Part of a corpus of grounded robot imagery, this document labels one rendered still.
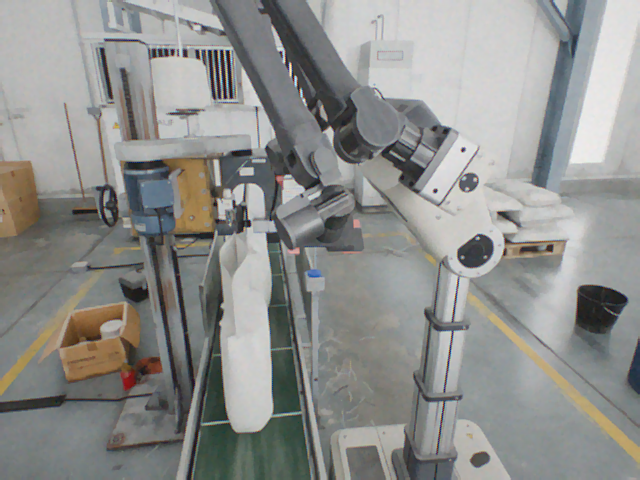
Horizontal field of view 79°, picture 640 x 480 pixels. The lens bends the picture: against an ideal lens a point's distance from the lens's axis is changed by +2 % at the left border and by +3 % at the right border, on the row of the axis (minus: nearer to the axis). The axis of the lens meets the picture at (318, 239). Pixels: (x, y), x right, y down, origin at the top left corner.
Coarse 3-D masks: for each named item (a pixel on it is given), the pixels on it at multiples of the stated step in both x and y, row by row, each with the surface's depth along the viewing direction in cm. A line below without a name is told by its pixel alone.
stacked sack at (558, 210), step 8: (528, 208) 384; (536, 208) 384; (544, 208) 384; (552, 208) 384; (560, 208) 384; (568, 208) 386; (512, 216) 385; (520, 216) 377; (528, 216) 377; (536, 216) 379; (544, 216) 381; (552, 216) 382; (560, 216) 384; (568, 216) 387
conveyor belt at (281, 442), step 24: (216, 336) 202; (288, 336) 202; (216, 360) 184; (288, 360) 184; (216, 384) 169; (288, 384) 169; (216, 408) 156; (288, 408) 156; (216, 432) 145; (240, 432) 145; (264, 432) 145; (288, 432) 145; (216, 456) 136; (240, 456) 136; (264, 456) 136; (288, 456) 136
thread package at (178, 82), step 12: (156, 60) 122; (168, 60) 121; (180, 60) 122; (192, 60) 125; (156, 72) 124; (168, 72) 122; (180, 72) 123; (192, 72) 125; (156, 84) 125; (168, 84) 124; (180, 84) 124; (192, 84) 126; (156, 96) 127; (168, 96) 125; (180, 96) 125; (192, 96) 127; (204, 96) 133; (168, 108) 127; (180, 108) 127
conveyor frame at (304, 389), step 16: (288, 288) 243; (288, 304) 251; (288, 320) 217; (208, 352) 191; (208, 368) 188; (304, 368) 173; (304, 384) 165; (192, 400) 155; (304, 400) 170; (192, 416) 147; (192, 432) 144; (192, 448) 142; (320, 448) 134; (192, 464) 141; (320, 464) 129
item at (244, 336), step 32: (224, 256) 145; (224, 288) 132; (256, 288) 159; (224, 320) 134; (256, 320) 136; (224, 352) 134; (256, 352) 131; (224, 384) 138; (256, 384) 135; (256, 416) 140
